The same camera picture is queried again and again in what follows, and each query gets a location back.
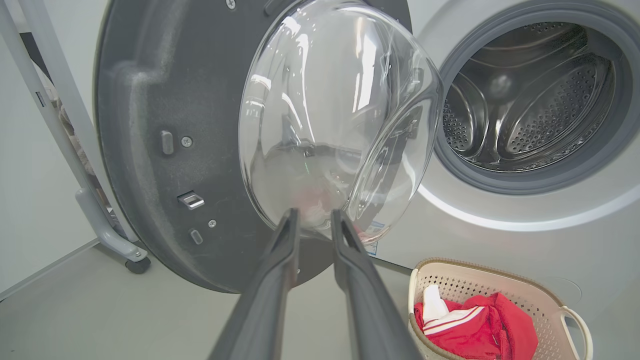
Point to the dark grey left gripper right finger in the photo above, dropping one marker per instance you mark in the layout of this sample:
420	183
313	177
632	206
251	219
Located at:
370	310

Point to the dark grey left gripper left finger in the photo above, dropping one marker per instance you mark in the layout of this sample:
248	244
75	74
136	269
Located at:
260	300

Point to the red white-striped garment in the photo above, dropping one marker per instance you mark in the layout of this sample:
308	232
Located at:
500	330

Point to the black round glass washer door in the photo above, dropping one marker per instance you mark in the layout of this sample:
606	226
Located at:
160	100

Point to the white washing machine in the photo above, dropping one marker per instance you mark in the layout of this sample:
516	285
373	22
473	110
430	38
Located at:
500	240

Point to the cream perforated laundry basket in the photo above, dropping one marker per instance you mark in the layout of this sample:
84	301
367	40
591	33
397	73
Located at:
540	300

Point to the blue white energy label sticker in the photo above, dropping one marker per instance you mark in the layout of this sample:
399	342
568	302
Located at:
372	247

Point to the grey metal stand leg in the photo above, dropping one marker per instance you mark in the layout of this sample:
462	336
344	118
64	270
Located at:
102	227

